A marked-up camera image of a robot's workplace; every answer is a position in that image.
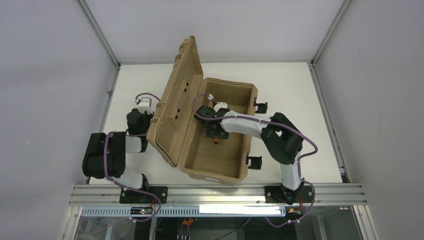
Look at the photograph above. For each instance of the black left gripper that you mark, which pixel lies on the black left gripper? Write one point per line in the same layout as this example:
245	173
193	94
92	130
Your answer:
145	117

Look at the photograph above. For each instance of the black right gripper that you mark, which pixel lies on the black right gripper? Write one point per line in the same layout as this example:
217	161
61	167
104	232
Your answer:
214	131

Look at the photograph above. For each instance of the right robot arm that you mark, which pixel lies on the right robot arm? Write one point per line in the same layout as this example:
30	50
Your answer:
276	132

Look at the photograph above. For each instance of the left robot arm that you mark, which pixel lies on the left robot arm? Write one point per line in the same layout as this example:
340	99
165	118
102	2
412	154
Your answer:
105	155

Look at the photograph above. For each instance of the tan plastic tool box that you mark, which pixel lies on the tan plastic tool box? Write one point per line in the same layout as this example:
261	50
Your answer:
180	138

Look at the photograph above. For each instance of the black upper box latch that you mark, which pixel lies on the black upper box latch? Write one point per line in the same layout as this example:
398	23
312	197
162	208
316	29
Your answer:
260	107

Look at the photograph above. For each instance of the black box latch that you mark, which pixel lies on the black box latch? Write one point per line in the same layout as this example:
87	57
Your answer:
254	162
260	107

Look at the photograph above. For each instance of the black lower box latch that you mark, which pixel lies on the black lower box latch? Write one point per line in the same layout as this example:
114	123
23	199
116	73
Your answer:
254	162

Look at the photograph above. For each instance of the small green circuit board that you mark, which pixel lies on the small green circuit board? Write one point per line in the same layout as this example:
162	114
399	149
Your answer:
141	211

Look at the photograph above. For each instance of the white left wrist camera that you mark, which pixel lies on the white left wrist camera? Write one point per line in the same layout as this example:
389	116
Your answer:
144	105

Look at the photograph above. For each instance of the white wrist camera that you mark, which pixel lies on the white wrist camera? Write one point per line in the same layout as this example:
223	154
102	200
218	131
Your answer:
220	105
144	105

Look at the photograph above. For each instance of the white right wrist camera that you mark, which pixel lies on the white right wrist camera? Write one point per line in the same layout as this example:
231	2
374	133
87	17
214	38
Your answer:
220	105

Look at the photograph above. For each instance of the aluminium front rail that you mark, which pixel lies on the aluminium front rail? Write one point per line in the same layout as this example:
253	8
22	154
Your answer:
325	194

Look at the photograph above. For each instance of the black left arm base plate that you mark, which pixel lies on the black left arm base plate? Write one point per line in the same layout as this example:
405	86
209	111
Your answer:
132	197

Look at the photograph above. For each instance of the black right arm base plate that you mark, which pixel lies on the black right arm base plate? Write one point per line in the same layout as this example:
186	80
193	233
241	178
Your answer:
278	194

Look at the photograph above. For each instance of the grey slotted cable duct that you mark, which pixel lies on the grey slotted cable duct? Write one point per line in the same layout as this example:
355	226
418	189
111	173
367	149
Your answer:
203	210

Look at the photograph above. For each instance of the aluminium left frame post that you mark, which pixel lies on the aluminium left frame post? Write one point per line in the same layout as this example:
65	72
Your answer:
98	32

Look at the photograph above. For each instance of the aluminium frame post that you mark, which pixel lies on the aluminium frame post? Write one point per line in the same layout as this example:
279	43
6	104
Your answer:
98	32
332	28

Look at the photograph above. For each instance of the aluminium right frame post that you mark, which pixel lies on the aluminium right frame post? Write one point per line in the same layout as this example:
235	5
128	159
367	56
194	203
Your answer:
332	28

